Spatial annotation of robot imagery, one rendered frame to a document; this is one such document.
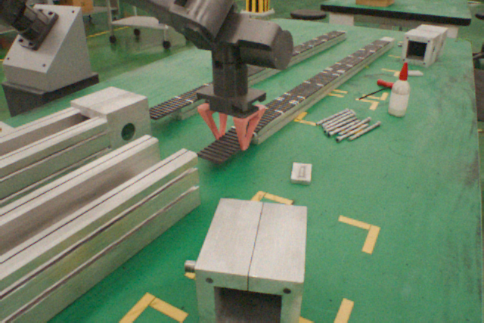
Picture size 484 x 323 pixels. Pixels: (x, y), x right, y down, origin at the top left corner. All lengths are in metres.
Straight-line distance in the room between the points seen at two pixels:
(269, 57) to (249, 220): 0.25
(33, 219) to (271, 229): 0.26
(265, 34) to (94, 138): 0.31
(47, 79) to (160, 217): 0.67
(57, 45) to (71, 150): 0.53
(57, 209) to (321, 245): 0.32
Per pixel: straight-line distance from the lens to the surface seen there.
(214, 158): 0.61
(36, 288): 0.41
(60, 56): 1.09
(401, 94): 0.86
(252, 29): 0.53
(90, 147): 0.63
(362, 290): 0.45
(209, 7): 0.52
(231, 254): 0.33
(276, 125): 0.75
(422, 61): 1.30
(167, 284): 0.45
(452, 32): 2.62
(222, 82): 0.59
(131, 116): 0.66
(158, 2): 0.54
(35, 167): 0.59
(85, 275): 0.44
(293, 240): 0.35
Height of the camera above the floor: 1.11
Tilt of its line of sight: 28 degrees down
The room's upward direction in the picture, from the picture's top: straight up
